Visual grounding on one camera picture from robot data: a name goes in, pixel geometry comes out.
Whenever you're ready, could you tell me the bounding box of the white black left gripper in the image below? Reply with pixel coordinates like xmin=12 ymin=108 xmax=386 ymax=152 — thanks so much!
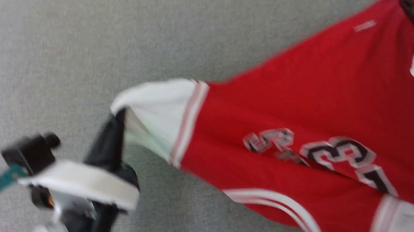
xmin=9 ymin=107 xmax=143 ymax=229

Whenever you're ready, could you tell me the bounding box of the red basketball jersey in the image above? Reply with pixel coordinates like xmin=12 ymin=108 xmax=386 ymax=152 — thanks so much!
xmin=98 ymin=0 xmax=414 ymax=232

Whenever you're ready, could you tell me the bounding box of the grey fabric sofa cushion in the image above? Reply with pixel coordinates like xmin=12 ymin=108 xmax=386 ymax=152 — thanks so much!
xmin=0 ymin=0 xmax=414 ymax=232

